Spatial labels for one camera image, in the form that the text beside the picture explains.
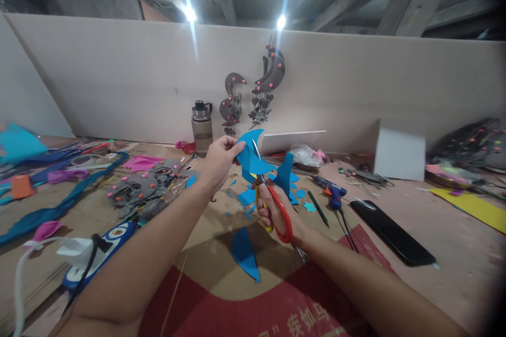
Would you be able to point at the yellow paper sheet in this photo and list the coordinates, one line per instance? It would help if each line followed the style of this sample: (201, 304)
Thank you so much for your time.
(474, 204)

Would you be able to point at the white upright foam board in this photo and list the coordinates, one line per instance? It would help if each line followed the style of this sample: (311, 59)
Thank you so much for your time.
(401, 151)

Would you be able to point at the blue foam sheet piece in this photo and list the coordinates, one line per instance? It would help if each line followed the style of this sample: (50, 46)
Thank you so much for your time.
(247, 155)

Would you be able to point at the ceiling lamp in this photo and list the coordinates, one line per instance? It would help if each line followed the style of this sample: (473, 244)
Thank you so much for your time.
(281, 21)
(190, 14)

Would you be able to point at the black smartphone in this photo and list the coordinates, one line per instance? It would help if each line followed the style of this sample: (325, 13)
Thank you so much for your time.
(393, 232)

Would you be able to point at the pink balloon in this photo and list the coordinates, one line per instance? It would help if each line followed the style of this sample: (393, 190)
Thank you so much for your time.
(46, 230)

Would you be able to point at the green pencil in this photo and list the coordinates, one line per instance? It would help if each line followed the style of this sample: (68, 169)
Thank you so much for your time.
(318, 208)

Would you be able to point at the small grey moon hanging decoration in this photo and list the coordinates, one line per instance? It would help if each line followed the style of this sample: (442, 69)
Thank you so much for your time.
(234, 83)
(228, 116)

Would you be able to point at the clear plastic bag pink contents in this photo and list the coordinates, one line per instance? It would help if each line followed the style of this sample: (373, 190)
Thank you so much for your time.
(310, 155)

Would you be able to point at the pile of blue foam scraps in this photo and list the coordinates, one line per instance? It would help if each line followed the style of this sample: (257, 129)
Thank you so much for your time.
(245, 196)

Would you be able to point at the blue foam crescent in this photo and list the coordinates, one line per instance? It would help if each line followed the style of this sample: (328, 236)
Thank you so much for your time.
(245, 254)

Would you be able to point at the orange rectangular object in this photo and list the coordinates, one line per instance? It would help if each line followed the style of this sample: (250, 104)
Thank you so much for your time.
(23, 186)

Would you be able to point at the long blue felt strip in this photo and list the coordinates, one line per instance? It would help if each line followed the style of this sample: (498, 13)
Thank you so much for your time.
(59, 206)

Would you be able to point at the grey felt strips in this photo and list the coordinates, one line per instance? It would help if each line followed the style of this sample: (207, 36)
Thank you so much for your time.
(371, 179)

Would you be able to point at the pink foam sheet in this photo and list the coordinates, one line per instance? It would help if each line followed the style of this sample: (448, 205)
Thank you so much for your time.
(142, 162)

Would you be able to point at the tray of colourful scraps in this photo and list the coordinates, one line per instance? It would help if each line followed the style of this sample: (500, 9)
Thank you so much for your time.
(450, 175)

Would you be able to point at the blue glue gun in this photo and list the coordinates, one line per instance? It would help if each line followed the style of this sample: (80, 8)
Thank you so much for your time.
(334, 191)

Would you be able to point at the brown cardboard mat red print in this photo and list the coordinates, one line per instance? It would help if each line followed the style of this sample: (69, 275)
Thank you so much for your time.
(221, 305)

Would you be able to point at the blue eye-shaped case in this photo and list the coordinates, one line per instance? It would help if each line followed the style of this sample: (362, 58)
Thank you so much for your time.
(114, 236)

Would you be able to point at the brown water bottle black cap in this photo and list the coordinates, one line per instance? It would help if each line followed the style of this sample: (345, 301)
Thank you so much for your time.
(202, 131)

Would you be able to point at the person's left hand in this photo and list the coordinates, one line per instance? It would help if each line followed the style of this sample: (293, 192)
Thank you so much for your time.
(216, 163)

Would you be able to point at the pile of grey felt pieces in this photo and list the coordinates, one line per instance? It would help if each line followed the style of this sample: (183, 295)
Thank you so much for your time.
(146, 189)

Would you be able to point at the heap of grey dotted decorations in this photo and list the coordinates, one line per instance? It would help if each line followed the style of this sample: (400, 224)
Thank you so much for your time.
(474, 143)

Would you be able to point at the small pink object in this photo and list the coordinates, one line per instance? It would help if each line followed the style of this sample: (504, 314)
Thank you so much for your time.
(185, 146)

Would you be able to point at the large grey moon hanging decoration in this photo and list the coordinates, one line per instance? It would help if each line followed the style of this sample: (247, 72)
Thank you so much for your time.
(270, 76)

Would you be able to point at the person's right hand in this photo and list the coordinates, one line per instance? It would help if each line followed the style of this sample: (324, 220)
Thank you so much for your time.
(290, 218)

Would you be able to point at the purple foam piece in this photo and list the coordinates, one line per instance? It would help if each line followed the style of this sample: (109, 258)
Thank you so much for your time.
(67, 176)

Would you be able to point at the blue foam flower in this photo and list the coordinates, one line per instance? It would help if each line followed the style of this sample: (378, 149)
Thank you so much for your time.
(309, 207)

